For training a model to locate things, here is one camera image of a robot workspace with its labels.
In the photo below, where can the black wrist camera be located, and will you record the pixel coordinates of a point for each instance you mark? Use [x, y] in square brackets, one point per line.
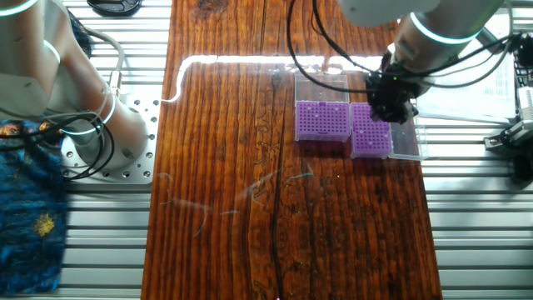
[525, 50]

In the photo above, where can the brown wooden board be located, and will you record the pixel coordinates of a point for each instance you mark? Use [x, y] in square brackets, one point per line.
[229, 208]

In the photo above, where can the white printed paper sheet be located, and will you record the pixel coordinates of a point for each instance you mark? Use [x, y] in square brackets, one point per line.
[466, 104]

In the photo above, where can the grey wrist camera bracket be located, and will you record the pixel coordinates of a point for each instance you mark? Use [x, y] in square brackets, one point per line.
[493, 36]

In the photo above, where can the blue patterned cloth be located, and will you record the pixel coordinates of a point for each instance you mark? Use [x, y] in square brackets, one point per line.
[29, 233]

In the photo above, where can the black keyboard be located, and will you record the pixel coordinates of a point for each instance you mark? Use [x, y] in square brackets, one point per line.
[522, 80]

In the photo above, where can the silver perforated base plate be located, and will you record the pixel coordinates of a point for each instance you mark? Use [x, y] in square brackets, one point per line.
[141, 173]

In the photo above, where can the purple pipette tip box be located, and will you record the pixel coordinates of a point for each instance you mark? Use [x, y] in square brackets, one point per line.
[366, 152]
[320, 125]

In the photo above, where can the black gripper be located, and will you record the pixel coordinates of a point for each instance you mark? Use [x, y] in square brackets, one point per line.
[391, 89]

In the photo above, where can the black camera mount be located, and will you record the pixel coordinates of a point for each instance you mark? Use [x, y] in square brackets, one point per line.
[514, 135]

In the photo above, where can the black C-clamp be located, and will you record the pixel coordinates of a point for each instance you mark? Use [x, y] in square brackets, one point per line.
[114, 7]

